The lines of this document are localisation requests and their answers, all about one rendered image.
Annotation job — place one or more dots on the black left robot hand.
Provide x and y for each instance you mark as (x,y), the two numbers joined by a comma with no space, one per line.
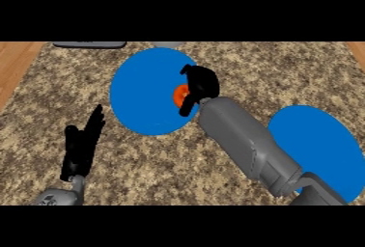
(81,151)

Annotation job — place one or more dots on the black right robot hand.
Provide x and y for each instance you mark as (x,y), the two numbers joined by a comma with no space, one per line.
(203,81)

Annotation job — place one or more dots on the orange squash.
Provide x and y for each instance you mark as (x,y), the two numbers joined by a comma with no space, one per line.
(181,95)

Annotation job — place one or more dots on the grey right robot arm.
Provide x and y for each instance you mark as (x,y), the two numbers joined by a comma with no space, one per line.
(256,151)

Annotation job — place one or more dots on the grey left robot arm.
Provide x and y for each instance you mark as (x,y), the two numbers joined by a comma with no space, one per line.
(64,194)

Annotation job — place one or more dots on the blue round plate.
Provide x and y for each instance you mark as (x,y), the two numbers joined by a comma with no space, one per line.
(150,91)
(322,151)

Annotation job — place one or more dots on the grey round object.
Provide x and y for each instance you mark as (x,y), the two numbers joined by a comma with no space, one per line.
(169,44)

